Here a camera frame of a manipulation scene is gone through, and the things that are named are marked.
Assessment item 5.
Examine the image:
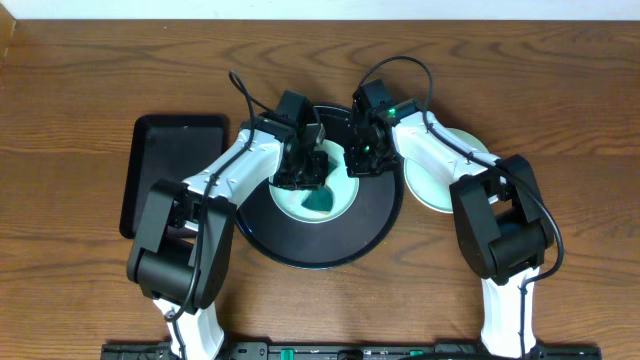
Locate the green yellow sponge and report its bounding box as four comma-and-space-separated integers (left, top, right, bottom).
301, 187, 334, 213

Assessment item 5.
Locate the light blue plate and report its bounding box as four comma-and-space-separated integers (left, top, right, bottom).
404, 133, 486, 214
269, 140, 359, 224

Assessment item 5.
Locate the yellow plate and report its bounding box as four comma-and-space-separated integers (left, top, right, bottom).
404, 159, 453, 214

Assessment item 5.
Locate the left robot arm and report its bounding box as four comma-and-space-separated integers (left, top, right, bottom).
124, 125, 328, 359

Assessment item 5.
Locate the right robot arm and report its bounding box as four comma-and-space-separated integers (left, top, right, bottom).
345, 106, 562, 359

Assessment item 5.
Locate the round black tray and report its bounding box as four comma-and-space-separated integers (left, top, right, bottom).
233, 103, 405, 270

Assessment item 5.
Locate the rectangular black tray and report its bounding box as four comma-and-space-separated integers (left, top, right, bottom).
119, 113, 229, 239

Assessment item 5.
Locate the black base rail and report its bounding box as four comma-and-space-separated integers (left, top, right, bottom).
100, 341, 603, 360

